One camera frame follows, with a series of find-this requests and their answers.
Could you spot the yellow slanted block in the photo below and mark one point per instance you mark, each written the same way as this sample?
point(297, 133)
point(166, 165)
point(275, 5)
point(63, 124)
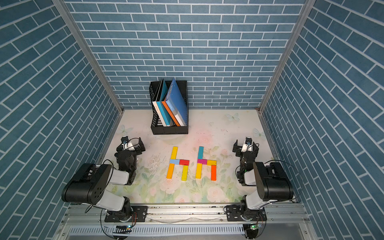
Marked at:
point(199, 171)

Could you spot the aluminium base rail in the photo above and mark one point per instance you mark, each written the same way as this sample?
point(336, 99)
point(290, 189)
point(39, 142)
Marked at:
point(208, 213)

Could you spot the blue folder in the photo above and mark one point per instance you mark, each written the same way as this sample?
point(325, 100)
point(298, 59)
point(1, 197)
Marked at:
point(177, 104)

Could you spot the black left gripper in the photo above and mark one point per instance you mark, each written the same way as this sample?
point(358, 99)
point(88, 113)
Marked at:
point(142, 148)

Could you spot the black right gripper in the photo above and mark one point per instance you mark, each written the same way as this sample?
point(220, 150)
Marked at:
point(239, 149)

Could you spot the magenta block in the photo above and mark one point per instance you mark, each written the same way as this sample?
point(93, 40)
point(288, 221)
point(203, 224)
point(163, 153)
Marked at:
point(202, 161)

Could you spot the orange book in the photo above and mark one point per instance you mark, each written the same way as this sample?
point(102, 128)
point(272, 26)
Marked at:
point(171, 113)

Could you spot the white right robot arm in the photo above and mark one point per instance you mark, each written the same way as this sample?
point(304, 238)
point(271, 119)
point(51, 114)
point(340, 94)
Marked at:
point(270, 178)

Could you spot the teal block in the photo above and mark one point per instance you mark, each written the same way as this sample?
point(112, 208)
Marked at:
point(201, 153)

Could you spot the light blue small block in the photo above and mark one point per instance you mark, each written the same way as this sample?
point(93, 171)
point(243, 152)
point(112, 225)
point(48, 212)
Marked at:
point(175, 162)

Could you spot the amber orange long block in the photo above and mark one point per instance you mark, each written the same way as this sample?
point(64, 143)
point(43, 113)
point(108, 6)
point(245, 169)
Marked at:
point(170, 171)

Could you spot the red small block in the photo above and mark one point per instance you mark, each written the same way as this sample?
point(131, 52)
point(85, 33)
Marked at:
point(184, 162)

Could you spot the black mesh file holder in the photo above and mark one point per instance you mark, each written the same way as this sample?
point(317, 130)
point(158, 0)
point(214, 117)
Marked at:
point(156, 126)

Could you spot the small yellow block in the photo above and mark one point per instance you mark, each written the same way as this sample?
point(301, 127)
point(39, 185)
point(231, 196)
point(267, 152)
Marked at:
point(211, 163)

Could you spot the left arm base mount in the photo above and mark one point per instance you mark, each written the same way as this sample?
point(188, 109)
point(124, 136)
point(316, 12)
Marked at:
point(132, 214)

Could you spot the orange red block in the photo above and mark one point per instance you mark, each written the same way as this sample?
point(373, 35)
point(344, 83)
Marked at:
point(213, 172)

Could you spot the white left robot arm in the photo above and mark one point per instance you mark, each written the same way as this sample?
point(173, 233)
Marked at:
point(89, 184)

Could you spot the yellow long block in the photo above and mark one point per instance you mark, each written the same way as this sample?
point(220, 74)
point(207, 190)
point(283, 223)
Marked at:
point(174, 153)

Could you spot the lime yellow block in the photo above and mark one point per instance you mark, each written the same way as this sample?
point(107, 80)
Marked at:
point(185, 172)

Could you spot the teal book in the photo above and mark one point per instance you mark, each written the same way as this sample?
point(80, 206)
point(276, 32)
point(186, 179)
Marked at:
point(167, 117)

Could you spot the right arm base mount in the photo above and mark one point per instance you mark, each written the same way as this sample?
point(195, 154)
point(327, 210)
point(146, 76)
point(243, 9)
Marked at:
point(237, 213)

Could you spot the white book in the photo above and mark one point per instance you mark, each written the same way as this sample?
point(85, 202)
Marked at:
point(155, 101)

